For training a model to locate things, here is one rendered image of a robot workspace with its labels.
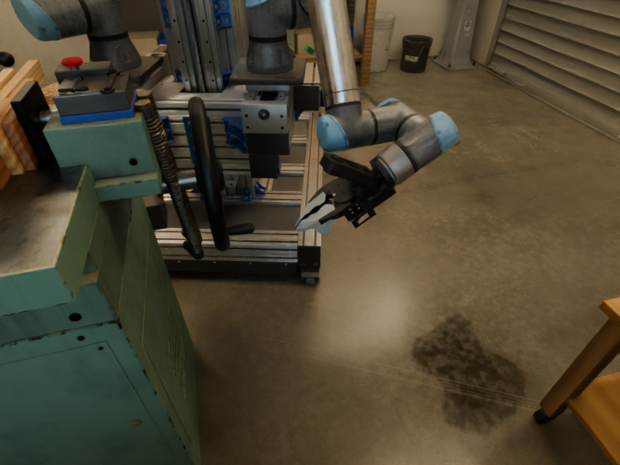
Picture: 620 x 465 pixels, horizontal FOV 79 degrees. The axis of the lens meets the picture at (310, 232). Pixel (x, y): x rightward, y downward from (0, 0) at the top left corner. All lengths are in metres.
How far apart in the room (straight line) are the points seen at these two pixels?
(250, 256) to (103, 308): 0.92
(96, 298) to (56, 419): 0.33
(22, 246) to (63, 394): 0.36
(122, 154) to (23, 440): 0.58
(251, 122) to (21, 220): 0.75
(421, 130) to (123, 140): 0.52
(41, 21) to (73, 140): 0.69
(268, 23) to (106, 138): 0.71
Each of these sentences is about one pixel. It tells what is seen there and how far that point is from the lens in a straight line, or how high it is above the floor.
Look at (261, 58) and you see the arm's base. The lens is 1.26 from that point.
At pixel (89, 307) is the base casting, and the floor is 0.75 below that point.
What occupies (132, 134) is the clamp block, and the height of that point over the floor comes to 0.94.
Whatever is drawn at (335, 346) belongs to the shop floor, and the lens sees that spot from 1.43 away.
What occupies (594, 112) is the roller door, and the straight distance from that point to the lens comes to 3.54.
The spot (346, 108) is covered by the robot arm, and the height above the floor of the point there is 0.90.
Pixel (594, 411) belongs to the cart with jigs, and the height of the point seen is 0.18.
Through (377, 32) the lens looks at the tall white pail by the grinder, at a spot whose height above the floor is 0.35.
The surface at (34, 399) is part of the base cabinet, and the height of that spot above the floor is 0.56.
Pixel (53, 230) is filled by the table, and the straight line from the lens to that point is 0.55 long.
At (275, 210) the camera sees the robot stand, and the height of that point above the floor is 0.21.
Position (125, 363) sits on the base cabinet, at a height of 0.60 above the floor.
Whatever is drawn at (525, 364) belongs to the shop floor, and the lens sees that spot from 1.58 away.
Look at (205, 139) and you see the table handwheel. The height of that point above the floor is 0.93.
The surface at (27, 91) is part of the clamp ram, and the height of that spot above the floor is 0.99.
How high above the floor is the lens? 1.19
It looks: 40 degrees down
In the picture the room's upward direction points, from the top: straight up
